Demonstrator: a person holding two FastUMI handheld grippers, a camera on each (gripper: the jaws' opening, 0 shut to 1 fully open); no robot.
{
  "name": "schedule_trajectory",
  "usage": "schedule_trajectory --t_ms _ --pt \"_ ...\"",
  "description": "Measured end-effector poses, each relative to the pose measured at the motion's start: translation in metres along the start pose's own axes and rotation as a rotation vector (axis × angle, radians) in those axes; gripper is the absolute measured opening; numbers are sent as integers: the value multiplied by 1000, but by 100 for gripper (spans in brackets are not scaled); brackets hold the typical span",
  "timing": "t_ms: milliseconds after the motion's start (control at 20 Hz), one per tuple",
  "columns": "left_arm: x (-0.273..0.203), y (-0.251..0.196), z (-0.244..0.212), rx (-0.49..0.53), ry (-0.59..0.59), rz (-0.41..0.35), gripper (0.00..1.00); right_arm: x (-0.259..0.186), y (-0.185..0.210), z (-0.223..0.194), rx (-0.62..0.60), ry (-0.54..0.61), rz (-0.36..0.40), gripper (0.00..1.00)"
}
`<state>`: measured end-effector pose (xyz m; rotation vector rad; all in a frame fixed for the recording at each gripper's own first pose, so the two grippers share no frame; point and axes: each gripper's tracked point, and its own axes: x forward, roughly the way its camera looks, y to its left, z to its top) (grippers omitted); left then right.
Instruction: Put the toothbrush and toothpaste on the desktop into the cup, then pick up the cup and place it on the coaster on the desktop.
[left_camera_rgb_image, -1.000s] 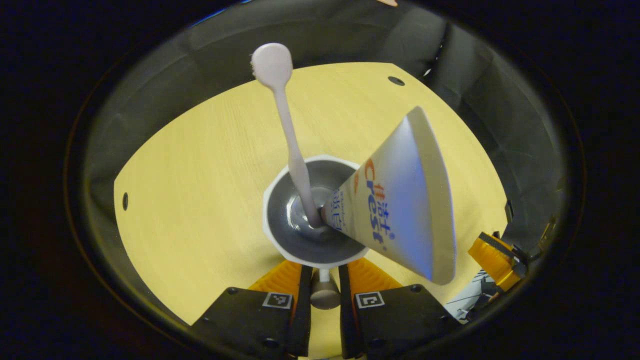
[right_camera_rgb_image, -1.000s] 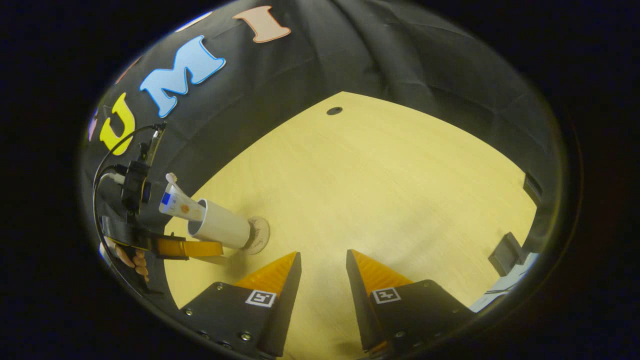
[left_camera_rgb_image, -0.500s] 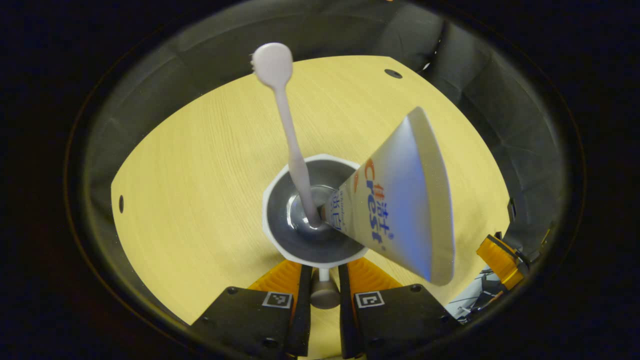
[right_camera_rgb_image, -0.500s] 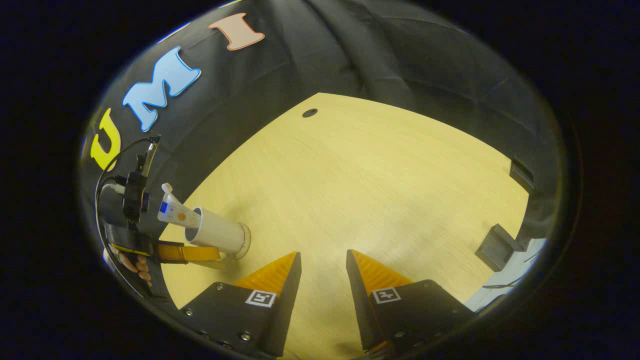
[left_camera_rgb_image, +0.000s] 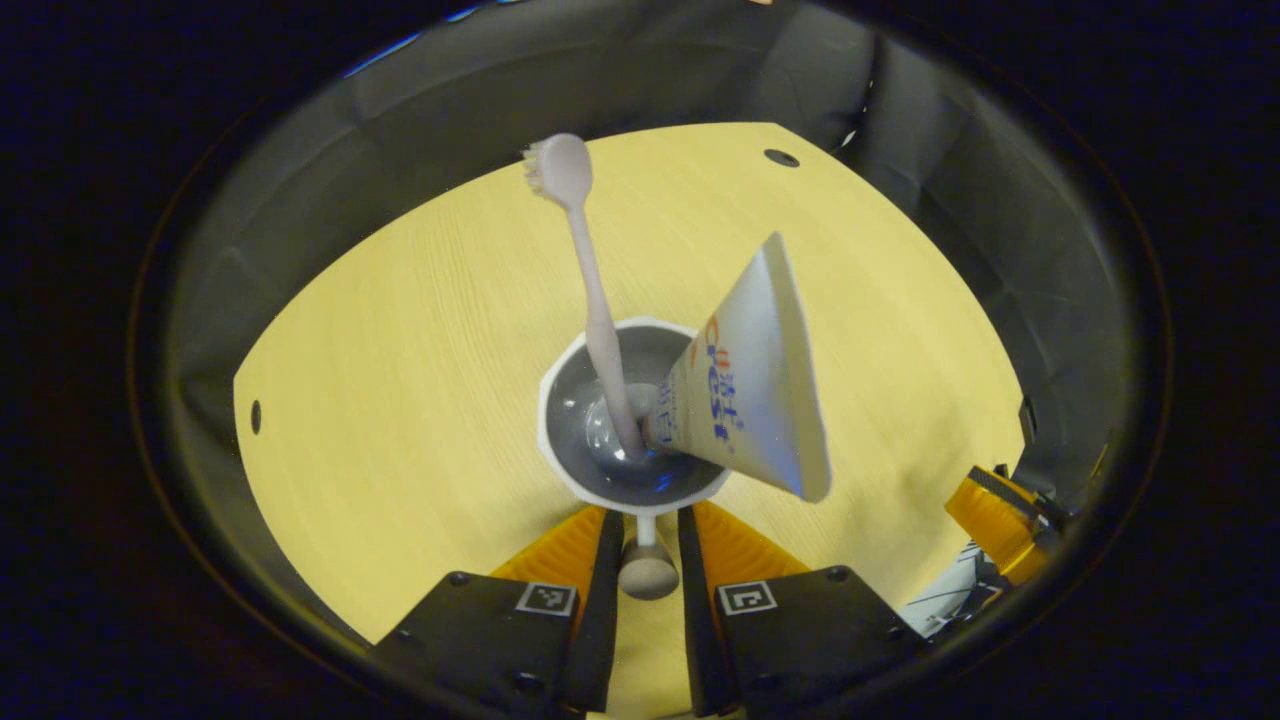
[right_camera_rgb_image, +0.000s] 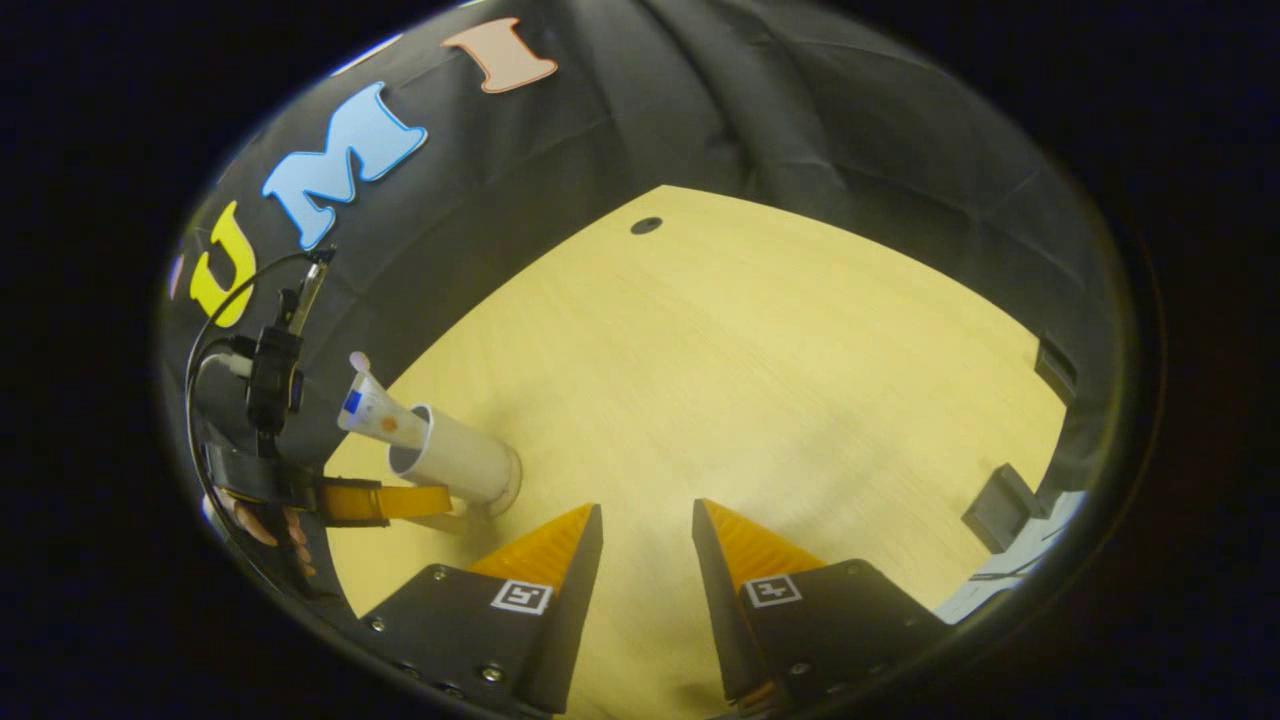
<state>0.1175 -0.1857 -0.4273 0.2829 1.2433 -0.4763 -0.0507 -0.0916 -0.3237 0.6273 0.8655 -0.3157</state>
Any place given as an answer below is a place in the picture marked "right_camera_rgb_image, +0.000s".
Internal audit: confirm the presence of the white toothpaste tube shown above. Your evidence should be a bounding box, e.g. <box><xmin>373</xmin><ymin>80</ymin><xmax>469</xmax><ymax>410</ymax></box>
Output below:
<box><xmin>337</xmin><ymin>370</ymin><xmax>431</xmax><ymax>448</ymax></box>

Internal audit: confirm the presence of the white sheet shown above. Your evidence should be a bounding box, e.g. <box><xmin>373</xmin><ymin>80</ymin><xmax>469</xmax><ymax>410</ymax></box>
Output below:
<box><xmin>935</xmin><ymin>490</ymin><xmax>1088</xmax><ymax>623</ymax></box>

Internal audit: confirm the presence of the black backdrop cloth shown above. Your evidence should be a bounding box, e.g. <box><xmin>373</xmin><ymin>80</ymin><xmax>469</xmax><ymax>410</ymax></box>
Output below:
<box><xmin>160</xmin><ymin>0</ymin><xmax>1126</xmax><ymax>601</ymax></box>

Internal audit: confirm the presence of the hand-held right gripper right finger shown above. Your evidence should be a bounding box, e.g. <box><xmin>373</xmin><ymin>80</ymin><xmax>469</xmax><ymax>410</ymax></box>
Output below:
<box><xmin>691</xmin><ymin>498</ymin><xmax>953</xmax><ymax>715</ymax></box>

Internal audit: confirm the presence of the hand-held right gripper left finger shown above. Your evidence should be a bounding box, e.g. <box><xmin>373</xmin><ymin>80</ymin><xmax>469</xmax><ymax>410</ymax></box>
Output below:
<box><xmin>358</xmin><ymin>502</ymin><xmax>605</xmax><ymax>715</ymax></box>

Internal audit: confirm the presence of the white cup with wooden handle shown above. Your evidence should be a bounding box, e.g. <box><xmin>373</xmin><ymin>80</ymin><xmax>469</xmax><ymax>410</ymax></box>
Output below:
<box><xmin>388</xmin><ymin>403</ymin><xmax>523</xmax><ymax>517</ymax></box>

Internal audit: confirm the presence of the dark box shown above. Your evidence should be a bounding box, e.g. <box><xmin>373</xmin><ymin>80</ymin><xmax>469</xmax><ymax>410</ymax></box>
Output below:
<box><xmin>962</xmin><ymin>463</ymin><xmax>1047</xmax><ymax>554</ymax></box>

